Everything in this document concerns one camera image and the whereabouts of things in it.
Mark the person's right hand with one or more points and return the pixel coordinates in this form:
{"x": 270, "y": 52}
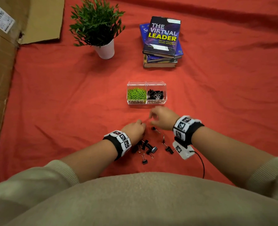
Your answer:
{"x": 166, "y": 118}

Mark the person's left hand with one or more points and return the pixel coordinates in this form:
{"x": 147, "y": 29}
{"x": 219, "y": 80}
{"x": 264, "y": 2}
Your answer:
{"x": 134, "y": 132}

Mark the pile of black binder clips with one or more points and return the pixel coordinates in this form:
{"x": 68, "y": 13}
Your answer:
{"x": 144, "y": 161}
{"x": 155, "y": 94}

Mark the clear two-compartment plastic box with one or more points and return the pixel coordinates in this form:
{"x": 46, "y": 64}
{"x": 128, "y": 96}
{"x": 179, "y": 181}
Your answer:
{"x": 136, "y": 102}

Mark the pile of green paper clips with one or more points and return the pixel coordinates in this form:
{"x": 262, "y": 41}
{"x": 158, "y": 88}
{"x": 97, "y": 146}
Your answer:
{"x": 136, "y": 94}

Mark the person's left forearm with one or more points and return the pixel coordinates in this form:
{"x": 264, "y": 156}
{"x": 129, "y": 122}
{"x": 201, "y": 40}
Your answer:
{"x": 89, "y": 160}

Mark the person's right forearm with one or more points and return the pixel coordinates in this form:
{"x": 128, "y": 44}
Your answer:
{"x": 228, "y": 155}

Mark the brown cardboard box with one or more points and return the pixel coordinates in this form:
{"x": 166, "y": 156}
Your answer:
{"x": 0, "y": 80}

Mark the black wristband with marker tiles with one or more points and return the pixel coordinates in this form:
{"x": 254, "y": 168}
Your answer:
{"x": 186, "y": 128}
{"x": 119, "y": 142}

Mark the brown book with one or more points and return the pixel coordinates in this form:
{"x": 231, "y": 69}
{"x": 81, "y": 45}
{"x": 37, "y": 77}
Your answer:
{"x": 160, "y": 65}

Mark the red cloth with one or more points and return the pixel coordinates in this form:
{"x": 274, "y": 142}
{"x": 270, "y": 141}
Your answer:
{"x": 223, "y": 91}

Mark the beige sweater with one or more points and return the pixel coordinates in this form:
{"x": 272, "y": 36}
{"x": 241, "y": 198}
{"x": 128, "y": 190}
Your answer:
{"x": 141, "y": 202}

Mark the dark purple book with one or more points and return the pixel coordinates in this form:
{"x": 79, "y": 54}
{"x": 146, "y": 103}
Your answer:
{"x": 162, "y": 36}

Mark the blue book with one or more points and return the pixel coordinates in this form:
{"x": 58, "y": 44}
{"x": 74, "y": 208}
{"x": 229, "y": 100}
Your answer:
{"x": 143, "y": 30}

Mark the green plant in white pot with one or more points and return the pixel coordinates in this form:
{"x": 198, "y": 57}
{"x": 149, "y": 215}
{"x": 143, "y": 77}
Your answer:
{"x": 95, "y": 23}

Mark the white shipping label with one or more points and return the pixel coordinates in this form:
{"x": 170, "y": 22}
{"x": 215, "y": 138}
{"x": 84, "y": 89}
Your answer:
{"x": 1, "y": 18}

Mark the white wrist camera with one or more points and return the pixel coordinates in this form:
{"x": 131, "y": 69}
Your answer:
{"x": 182, "y": 151}

